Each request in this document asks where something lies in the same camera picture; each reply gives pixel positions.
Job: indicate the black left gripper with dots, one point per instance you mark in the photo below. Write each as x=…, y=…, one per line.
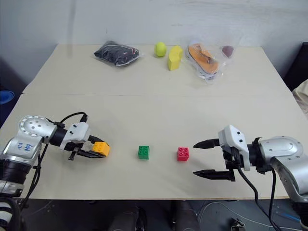
x=80, y=145

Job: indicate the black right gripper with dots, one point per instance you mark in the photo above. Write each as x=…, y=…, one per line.
x=232, y=158

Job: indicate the orange toy brick cube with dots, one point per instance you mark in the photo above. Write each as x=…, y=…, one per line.
x=101, y=148

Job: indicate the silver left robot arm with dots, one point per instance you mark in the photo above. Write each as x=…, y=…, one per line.
x=31, y=137

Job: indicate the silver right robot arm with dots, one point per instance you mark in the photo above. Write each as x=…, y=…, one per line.
x=286, y=154

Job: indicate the red toy brick cube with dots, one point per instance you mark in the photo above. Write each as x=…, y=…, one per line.
x=183, y=154

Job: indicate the green toy brick cube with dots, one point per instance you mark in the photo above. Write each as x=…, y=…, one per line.
x=144, y=152

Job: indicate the dark rounded shape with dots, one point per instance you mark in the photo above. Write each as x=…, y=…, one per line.
x=185, y=216

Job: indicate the small black floor device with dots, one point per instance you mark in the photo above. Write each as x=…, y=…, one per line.
x=237, y=225

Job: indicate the bagged black clothing bundle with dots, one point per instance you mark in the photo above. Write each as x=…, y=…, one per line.
x=116, y=53

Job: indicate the bagged orange shoe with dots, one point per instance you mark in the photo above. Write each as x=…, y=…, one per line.
x=203, y=60

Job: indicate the blue round container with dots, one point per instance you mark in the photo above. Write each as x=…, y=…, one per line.
x=6, y=97

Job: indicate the yellow foam block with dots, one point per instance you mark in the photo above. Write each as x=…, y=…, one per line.
x=174, y=59

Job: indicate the beige cloth bundle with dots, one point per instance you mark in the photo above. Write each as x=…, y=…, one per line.
x=302, y=95

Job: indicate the bagged dark red item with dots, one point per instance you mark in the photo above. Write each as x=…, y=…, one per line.
x=228, y=50

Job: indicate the yellow-green tennis ball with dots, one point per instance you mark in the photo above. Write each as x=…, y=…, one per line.
x=160, y=49

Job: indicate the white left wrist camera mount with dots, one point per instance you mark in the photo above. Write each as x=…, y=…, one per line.
x=78, y=132

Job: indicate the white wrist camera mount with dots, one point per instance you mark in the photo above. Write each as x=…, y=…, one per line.
x=78, y=132
x=234, y=138

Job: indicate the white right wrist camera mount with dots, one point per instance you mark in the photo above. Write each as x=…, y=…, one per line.
x=234, y=138

